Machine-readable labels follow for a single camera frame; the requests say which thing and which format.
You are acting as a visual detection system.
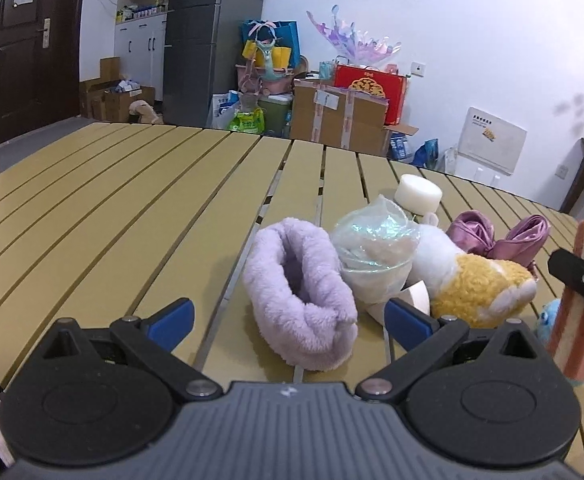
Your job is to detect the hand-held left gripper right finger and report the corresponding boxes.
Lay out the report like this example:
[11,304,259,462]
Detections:
[356,297,538,402]

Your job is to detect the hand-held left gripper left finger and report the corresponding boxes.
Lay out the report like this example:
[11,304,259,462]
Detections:
[42,297,223,402]

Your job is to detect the white paper cone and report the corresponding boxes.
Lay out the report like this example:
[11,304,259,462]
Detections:
[367,280,430,326]

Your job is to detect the light blue plush toy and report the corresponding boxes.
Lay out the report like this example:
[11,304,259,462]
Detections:
[536,299,584,387]

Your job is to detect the pink striped sponge block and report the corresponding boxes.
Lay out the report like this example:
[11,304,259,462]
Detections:
[546,217,584,381]

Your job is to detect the purple fuzzy slipper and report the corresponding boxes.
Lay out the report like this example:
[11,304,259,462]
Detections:
[243,217,359,372]

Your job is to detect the purple satin pouch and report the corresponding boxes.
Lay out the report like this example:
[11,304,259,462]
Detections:
[446,210,551,281]

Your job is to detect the white foam cylinder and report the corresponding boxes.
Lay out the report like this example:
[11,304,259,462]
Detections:
[394,174,444,217]

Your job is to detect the yellow white plush slipper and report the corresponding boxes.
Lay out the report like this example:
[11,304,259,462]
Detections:
[407,212,538,330]

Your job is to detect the clear plastic bag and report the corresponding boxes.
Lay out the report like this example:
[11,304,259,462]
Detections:
[331,194,421,305]

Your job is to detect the tan folding camping table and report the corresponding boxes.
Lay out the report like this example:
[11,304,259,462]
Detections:
[0,119,584,480]

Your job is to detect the blue packets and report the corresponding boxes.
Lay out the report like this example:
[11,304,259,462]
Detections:
[389,135,440,168]

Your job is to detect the taped cardboard box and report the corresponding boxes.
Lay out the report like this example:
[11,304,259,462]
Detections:
[290,78,390,156]

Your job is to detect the beige plush toy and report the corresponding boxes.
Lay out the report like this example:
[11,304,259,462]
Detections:
[128,100,165,125]

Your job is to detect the white blue plastic bag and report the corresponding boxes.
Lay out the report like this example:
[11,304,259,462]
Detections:
[212,91,243,128]

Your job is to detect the open cardboard boxes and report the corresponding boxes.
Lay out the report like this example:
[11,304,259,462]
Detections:
[79,56,157,123]

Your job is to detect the red gift box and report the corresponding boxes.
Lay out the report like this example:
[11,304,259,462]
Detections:
[333,64,407,126]

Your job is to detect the green storage box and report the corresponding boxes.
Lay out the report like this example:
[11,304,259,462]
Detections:
[258,94,293,136]

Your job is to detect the dark grey refrigerator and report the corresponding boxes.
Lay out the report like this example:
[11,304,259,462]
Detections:
[163,0,265,128]

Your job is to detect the pink storage basket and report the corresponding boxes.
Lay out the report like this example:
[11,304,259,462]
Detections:
[236,62,303,96]

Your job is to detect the white kitchen cabinet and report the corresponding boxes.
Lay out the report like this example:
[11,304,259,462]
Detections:
[114,0,175,123]

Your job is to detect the iridescent bouquet wrap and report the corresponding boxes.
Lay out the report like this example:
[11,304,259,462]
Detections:
[306,5,403,68]

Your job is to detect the dark wooden door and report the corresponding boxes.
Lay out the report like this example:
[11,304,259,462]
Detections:
[0,0,90,147]

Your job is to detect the blue gift bag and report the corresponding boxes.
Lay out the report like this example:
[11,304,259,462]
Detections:
[242,20,300,72]

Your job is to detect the row of small bottles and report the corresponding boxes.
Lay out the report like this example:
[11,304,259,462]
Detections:
[116,0,167,23]

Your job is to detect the white wall panel heater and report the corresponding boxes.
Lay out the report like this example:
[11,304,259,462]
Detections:
[456,106,528,176]

